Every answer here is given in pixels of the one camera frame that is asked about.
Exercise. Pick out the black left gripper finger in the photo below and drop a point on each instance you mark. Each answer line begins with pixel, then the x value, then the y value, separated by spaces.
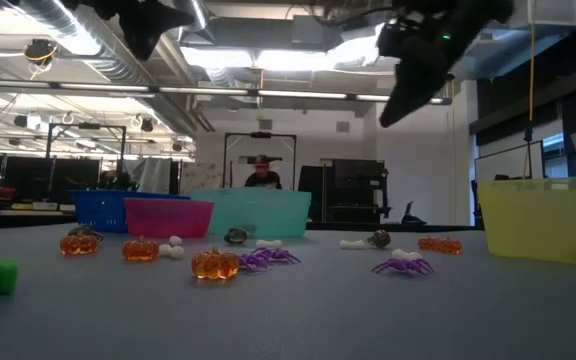
pixel 143 35
pixel 173 17

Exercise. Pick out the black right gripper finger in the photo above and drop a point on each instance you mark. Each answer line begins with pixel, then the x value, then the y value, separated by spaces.
pixel 400 102
pixel 420 101

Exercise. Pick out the dark grey skull toy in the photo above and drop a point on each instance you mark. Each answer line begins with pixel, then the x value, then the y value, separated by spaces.
pixel 379 239
pixel 236 235
pixel 85 230

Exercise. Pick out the orange translucent pumpkin toy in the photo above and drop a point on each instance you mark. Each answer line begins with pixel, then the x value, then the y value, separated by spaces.
pixel 214 265
pixel 140 250
pixel 79 245
pixel 426 243
pixel 450 246

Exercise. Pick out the white bone toy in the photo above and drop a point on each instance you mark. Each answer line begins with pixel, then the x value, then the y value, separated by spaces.
pixel 405 254
pixel 174 252
pixel 175 240
pixel 269 244
pixel 352 245

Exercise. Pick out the purple plastic spider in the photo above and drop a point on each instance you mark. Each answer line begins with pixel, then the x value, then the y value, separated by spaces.
pixel 276 255
pixel 250 262
pixel 403 265

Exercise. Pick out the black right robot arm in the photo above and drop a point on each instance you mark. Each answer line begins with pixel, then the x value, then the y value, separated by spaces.
pixel 483 12

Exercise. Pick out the long ceiling light strip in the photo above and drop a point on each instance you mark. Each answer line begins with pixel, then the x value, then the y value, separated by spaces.
pixel 203 91
pixel 43 84

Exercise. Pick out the black equipment cart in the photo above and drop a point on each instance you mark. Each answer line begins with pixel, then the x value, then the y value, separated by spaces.
pixel 353 172

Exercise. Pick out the black framed whiteboard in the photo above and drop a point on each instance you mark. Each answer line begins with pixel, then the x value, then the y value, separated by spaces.
pixel 510 162

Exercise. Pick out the grey ceiling ventilation box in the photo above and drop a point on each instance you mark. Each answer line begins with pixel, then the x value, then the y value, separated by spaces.
pixel 313 32

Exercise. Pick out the small black stand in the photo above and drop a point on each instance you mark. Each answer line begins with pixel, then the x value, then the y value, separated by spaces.
pixel 412 218

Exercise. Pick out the white hanging ceiling panel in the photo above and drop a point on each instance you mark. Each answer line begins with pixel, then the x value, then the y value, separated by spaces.
pixel 555 12

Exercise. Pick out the grey hanging cloth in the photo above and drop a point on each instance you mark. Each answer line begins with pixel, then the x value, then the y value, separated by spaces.
pixel 153 175

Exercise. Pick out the person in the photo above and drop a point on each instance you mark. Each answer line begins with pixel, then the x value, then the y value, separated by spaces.
pixel 115 181
pixel 264 180

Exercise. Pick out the white paper board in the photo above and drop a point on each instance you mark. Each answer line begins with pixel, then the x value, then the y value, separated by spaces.
pixel 200 177

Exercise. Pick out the black monitor row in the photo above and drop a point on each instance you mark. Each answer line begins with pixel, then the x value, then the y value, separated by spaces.
pixel 73 180

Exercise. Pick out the teal plastic basket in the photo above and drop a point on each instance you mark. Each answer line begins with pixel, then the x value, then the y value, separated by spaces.
pixel 273 212

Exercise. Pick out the translucent yellow plastic bin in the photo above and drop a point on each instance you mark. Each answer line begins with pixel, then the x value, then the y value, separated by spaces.
pixel 543 225

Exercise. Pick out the blue rectangular plastic basket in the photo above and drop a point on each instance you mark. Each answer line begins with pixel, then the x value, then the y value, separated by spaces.
pixel 98 212

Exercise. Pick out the pink round plastic bowl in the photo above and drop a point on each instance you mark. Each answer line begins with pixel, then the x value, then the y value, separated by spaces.
pixel 168 220

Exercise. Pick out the dark background desk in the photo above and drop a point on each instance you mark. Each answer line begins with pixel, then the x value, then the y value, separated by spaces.
pixel 18 220

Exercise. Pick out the round silver duct piece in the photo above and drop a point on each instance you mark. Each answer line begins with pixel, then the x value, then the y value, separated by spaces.
pixel 190 14

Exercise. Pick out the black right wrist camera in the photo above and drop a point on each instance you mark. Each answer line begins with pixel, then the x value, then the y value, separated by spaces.
pixel 392 41

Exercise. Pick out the black metal frame stand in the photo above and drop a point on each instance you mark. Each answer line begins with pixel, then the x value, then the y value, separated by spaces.
pixel 260 134
pixel 88 126

